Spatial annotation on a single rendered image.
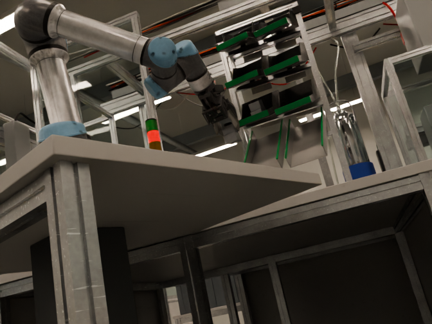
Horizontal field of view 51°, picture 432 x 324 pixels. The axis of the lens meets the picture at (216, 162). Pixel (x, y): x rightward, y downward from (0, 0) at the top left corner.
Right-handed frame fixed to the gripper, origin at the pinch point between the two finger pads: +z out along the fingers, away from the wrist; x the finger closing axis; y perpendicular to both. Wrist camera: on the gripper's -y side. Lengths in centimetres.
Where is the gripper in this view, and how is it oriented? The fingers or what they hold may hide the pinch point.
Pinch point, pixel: (229, 129)
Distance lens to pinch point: 158.1
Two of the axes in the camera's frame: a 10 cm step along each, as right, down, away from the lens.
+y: -0.3, 6.2, -7.9
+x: 9.0, -3.3, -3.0
